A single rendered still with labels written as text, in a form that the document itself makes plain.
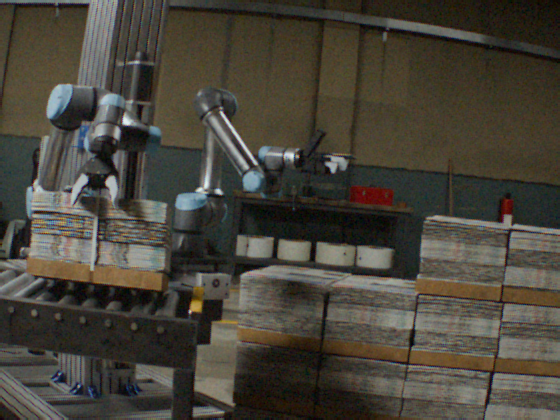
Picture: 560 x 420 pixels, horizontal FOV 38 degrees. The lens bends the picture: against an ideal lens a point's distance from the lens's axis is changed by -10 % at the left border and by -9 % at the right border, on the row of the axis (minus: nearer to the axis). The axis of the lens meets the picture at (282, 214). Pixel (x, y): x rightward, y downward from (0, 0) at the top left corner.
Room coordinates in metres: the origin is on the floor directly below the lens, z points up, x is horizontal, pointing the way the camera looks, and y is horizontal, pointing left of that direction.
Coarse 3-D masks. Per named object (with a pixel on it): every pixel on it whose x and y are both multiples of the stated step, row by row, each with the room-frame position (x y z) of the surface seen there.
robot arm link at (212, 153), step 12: (228, 96) 3.38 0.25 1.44; (228, 108) 3.37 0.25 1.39; (204, 144) 3.39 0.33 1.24; (216, 144) 3.37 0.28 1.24; (204, 156) 3.38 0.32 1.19; (216, 156) 3.37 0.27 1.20; (204, 168) 3.37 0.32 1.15; (216, 168) 3.37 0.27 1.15; (204, 180) 3.37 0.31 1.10; (216, 180) 3.38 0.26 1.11; (204, 192) 3.35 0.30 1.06; (216, 192) 3.37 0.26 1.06; (216, 204) 3.36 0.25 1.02; (216, 216) 3.36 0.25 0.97
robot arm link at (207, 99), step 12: (204, 96) 3.26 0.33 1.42; (216, 96) 3.28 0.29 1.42; (204, 108) 3.23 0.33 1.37; (216, 108) 3.23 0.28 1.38; (204, 120) 3.24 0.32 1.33; (216, 120) 3.22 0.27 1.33; (228, 120) 3.25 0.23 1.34; (216, 132) 3.22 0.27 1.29; (228, 132) 3.21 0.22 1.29; (228, 144) 3.20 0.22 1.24; (240, 144) 3.20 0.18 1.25; (228, 156) 3.21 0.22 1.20; (240, 156) 3.18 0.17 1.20; (252, 156) 3.20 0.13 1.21; (240, 168) 3.18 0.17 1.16; (252, 168) 3.16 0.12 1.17; (252, 180) 3.13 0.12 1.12; (264, 180) 3.15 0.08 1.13; (252, 192) 3.14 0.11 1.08; (264, 192) 3.20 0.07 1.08
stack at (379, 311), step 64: (256, 320) 2.81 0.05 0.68; (320, 320) 2.75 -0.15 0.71; (384, 320) 2.69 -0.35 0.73; (448, 320) 2.63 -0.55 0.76; (512, 320) 2.57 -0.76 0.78; (256, 384) 2.80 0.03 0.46; (320, 384) 2.74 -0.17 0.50; (384, 384) 2.68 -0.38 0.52; (448, 384) 2.61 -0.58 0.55; (512, 384) 2.55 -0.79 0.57
